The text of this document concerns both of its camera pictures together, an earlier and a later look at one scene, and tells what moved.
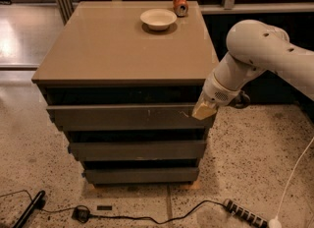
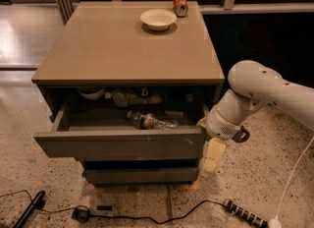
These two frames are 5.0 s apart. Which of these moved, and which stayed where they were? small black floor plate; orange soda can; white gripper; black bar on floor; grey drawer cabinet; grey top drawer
Moved: white gripper; grey top drawer
Stayed: small black floor plate; black bar on floor; orange soda can; grey drawer cabinet
